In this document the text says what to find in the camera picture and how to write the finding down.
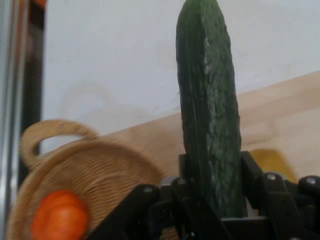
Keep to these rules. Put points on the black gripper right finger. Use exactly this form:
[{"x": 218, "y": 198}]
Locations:
[{"x": 282, "y": 200}]

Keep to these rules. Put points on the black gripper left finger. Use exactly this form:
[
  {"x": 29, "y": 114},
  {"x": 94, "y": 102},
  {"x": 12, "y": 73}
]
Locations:
[{"x": 155, "y": 212}]

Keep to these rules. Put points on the long dark green cucumber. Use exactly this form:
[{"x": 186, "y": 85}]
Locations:
[{"x": 207, "y": 100}]

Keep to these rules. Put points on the yellow toy bell pepper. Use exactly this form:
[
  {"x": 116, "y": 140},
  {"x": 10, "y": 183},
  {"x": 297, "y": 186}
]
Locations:
[{"x": 271, "y": 162}]

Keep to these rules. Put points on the woven wicker basket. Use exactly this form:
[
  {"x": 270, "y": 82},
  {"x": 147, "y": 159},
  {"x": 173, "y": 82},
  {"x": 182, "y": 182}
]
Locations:
[{"x": 100, "y": 170}]

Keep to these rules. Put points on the bamboo cutting board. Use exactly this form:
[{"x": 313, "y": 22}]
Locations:
[{"x": 275, "y": 112}]

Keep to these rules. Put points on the orange toy tomato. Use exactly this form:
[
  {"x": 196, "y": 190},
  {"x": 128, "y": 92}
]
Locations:
[{"x": 60, "y": 217}]

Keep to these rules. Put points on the aluminium rail along wall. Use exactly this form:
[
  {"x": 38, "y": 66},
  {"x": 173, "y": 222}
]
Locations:
[{"x": 11, "y": 100}]

